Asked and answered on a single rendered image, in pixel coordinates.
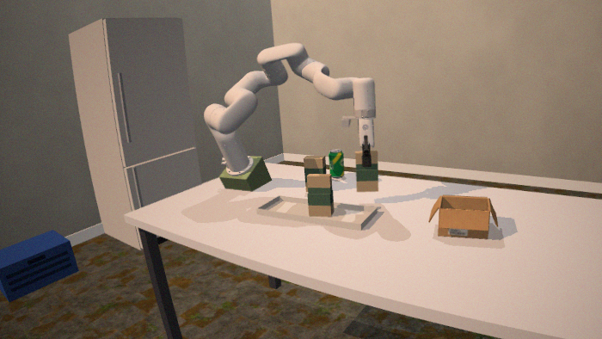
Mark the green soda can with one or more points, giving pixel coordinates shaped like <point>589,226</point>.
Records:
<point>336,163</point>

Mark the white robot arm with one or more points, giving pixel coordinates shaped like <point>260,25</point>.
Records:
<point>242,100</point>

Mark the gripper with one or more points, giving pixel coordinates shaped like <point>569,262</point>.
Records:
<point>366,129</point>

